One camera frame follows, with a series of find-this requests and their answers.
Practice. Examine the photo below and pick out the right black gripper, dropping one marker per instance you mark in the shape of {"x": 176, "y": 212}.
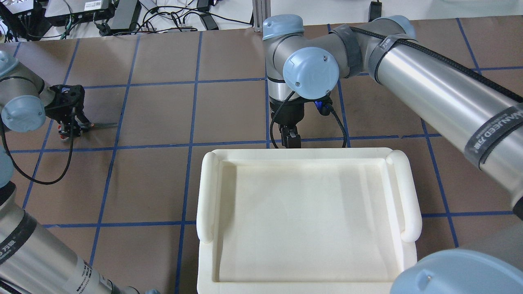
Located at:
{"x": 291, "y": 113}

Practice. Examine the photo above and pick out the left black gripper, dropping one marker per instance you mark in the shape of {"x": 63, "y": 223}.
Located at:
{"x": 65, "y": 115}

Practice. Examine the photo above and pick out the grey orange scissors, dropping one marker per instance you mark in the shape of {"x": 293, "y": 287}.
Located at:
{"x": 97, "y": 126}

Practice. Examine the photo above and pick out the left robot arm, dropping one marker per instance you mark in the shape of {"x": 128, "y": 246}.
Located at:
{"x": 34, "y": 260}

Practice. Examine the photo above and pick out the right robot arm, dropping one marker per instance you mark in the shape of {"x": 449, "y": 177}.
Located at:
{"x": 479, "y": 117}

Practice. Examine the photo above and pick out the cream plastic tray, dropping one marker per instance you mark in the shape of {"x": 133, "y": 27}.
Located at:
{"x": 306, "y": 221}

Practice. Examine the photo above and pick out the black power adapter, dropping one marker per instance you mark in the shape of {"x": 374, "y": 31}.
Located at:
{"x": 126, "y": 16}

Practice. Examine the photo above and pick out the small black adapter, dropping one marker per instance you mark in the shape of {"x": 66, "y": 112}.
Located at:
{"x": 375, "y": 10}

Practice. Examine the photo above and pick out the aluminium frame post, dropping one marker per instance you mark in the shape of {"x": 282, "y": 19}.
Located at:
{"x": 261, "y": 11}

